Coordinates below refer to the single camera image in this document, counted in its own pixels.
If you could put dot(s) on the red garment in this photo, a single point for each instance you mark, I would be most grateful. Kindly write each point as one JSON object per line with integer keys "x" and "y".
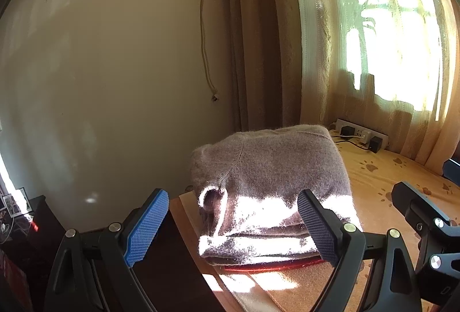
{"x": 273, "y": 260}

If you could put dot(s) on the white power strip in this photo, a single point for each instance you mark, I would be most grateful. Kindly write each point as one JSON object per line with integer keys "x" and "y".
{"x": 355, "y": 132}

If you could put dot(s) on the photo frame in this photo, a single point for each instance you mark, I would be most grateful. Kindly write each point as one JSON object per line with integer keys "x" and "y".
{"x": 14, "y": 202}

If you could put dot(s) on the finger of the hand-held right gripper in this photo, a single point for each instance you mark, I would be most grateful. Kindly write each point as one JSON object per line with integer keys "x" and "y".
{"x": 452, "y": 171}
{"x": 413, "y": 204}

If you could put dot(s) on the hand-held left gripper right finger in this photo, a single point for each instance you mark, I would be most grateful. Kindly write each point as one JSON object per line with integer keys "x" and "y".
{"x": 318, "y": 225}

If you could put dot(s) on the patterned cream curtain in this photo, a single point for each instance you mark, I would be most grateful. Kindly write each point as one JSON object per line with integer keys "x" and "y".
{"x": 388, "y": 28}

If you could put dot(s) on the dark wooden cabinet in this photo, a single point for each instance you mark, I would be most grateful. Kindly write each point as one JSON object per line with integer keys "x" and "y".
{"x": 39, "y": 225}

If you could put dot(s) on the brown curtain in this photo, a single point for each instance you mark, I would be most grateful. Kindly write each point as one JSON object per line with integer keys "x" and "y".
{"x": 258, "y": 28}

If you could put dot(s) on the small black power adapter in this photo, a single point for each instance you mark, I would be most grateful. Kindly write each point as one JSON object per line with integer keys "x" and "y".
{"x": 376, "y": 144}

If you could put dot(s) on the white power adapter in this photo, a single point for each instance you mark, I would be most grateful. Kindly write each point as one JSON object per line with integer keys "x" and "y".
{"x": 366, "y": 137}

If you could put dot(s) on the wooden bed frame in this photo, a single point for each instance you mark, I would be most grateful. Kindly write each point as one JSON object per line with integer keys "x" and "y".
{"x": 210, "y": 279}

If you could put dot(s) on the cream folded cloth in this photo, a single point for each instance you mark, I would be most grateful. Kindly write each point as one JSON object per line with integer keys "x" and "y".
{"x": 273, "y": 294}

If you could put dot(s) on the grey knit sweater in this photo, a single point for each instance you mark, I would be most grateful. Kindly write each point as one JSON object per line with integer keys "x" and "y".
{"x": 273, "y": 168}

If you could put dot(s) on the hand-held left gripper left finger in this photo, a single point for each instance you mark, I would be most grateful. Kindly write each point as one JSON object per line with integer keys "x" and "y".
{"x": 147, "y": 225}

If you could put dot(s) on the yellow paw print blanket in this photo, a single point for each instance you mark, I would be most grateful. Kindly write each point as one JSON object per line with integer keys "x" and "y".
{"x": 373, "y": 182}

